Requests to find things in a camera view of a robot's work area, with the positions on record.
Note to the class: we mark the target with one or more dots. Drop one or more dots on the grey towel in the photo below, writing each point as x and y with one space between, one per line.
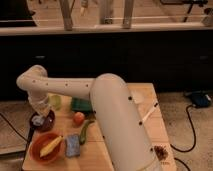
38 120

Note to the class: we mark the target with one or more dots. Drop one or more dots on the blue sponge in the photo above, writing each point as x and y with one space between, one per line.
72 145

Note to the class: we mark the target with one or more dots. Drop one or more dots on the orange bowl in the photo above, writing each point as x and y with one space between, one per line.
42 141

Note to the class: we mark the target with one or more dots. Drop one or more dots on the white stick utensil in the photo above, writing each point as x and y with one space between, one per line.
151 110

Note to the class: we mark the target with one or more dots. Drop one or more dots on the light green cup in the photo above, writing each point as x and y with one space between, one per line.
55 102

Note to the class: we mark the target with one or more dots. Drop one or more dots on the green chili pepper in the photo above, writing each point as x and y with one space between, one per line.
83 134

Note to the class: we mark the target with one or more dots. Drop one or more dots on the yellow corn cob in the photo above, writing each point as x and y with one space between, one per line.
50 146

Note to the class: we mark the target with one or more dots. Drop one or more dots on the dark purple bowl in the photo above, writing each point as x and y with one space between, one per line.
48 123

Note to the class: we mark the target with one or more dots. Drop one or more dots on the brown crumbly clump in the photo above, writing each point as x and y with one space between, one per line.
161 152

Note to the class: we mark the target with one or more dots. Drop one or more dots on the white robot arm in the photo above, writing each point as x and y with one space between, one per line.
126 139

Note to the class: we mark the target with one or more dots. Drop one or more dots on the blue black device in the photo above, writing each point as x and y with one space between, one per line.
199 99

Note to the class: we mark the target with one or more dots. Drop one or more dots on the orange tomato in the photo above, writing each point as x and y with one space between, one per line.
78 118

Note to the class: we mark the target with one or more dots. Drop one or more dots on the green tray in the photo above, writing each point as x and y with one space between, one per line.
80 105

